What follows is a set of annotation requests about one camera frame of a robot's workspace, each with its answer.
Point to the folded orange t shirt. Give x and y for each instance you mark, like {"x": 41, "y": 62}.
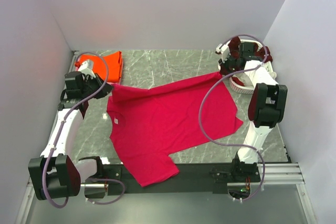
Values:
{"x": 114, "y": 62}

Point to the white plastic laundry basket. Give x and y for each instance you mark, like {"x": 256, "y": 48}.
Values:
{"x": 246, "y": 87}

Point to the red garment in basket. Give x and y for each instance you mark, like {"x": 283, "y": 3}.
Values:
{"x": 238, "y": 81}

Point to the aluminium frame rail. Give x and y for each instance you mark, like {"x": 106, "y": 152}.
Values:
{"x": 148, "y": 125}

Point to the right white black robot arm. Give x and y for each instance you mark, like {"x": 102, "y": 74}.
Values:
{"x": 265, "y": 111}

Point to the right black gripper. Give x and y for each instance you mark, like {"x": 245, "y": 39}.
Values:
{"x": 228, "y": 60}

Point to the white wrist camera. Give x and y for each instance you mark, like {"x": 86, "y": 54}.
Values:
{"x": 223, "y": 51}
{"x": 86, "y": 68}

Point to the dark maroon garment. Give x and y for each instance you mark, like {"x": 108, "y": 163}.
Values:
{"x": 261, "y": 51}

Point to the folded light pink t shirt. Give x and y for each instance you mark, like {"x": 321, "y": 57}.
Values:
{"x": 121, "y": 78}

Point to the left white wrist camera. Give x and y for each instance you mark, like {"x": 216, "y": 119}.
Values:
{"x": 86, "y": 68}

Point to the crimson pink t shirt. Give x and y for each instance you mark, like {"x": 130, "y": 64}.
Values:
{"x": 148, "y": 125}

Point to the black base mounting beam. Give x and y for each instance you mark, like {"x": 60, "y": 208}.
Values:
{"x": 192, "y": 178}

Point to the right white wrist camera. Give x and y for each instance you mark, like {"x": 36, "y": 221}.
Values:
{"x": 223, "y": 51}

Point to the white crumpled garment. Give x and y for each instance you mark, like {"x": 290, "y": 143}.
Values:
{"x": 244, "y": 78}

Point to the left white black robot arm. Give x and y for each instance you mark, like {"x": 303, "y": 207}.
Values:
{"x": 53, "y": 174}

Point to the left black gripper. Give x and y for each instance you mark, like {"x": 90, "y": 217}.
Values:
{"x": 97, "y": 80}

